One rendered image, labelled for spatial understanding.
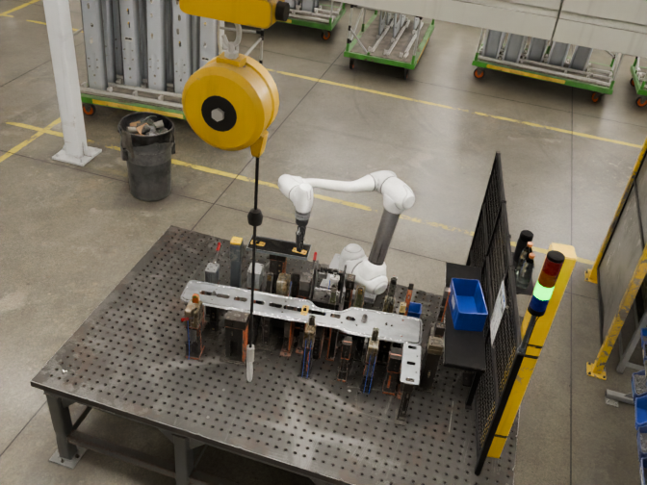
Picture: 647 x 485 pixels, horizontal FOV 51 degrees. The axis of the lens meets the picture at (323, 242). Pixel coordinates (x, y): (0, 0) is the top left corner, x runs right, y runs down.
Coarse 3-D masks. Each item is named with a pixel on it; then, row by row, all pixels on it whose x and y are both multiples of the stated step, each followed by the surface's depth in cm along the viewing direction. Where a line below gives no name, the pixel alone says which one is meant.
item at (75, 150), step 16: (48, 0) 595; (64, 0) 600; (48, 16) 604; (64, 16) 606; (48, 32) 613; (64, 32) 611; (64, 48) 618; (64, 64) 627; (64, 80) 637; (64, 96) 647; (80, 96) 660; (64, 112) 658; (80, 112) 666; (64, 128) 669; (80, 128) 673; (80, 144) 680; (64, 160) 679; (80, 160) 677
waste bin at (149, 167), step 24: (120, 120) 608; (144, 120) 618; (168, 120) 622; (120, 144) 610; (144, 144) 595; (168, 144) 610; (144, 168) 613; (168, 168) 630; (144, 192) 629; (168, 192) 645
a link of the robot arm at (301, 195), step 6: (300, 186) 373; (306, 186) 373; (294, 192) 377; (300, 192) 372; (306, 192) 372; (312, 192) 375; (294, 198) 377; (300, 198) 373; (306, 198) 373; (312, 198) 376; (294, 204) 379; (300, 204) 375; (306, 204) 375; (312, 204) 379; (300, 210) 378; (306, 210) 378
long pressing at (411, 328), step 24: (192, 288) 389; (216, 288) 391; (240, 288) 393; (264, 312) 378; (288, 312) 380; (336, 312) 383; (360, 312) 386; (384, 312) 387; (360, 336) 371; (384, 336) 371; (408, 336) 373
